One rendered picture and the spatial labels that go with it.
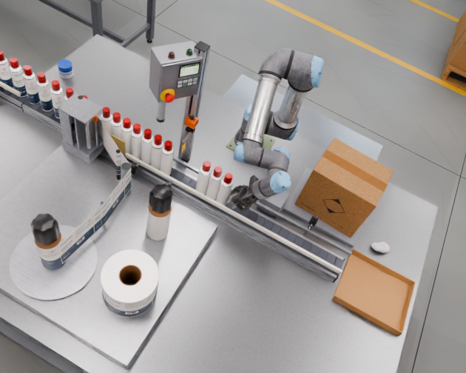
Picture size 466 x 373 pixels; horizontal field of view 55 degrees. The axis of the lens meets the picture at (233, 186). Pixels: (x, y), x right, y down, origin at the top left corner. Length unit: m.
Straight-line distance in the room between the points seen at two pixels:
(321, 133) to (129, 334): 1.46
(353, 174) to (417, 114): 2.47
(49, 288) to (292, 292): 0.95
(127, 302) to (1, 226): 0.63
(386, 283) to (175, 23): 3.13
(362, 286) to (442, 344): 1.24
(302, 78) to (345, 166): 0.43
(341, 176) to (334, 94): 2.25
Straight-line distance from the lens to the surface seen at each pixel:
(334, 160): 2.00
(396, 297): 2.12
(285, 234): 1.99
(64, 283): 1.79
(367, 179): 2.01
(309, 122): 2.54
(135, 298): 1.61
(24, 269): 1.84
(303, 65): 1.82
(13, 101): 2.39
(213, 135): 2.31
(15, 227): 1.95
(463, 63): 4.93
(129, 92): 2.46
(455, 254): 3.60
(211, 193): 1.95
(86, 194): 1.99
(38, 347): 2.44
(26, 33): 4.23
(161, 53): 1.69
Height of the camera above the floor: 2.52
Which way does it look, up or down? 53 degrees down
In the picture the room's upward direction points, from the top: 18 degrees clockwise
